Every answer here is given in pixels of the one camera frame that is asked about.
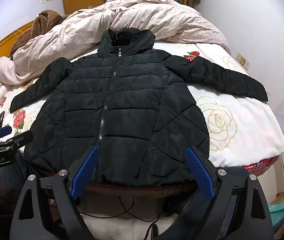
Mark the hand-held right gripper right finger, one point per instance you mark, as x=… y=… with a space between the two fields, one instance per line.
x=199 y=172

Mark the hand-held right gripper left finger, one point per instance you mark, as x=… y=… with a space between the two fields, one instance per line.
x=84 y=175

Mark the black puffer jacket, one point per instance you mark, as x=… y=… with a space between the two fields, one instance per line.
x=132 y=105

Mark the black phone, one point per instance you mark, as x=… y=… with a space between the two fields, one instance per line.
x=0 y=120

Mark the white rose-printed blanket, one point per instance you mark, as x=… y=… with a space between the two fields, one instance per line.
x=244 y=120

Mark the teal packet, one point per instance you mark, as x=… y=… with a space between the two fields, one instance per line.
x=280 y=212

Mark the brown plush blanket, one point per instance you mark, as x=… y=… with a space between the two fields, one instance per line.
x=41 y=22

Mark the pink patterned duvet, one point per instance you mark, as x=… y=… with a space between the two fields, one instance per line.
x=81 y=30

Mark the white wall outlet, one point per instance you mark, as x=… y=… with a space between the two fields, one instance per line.
x=243 y=61

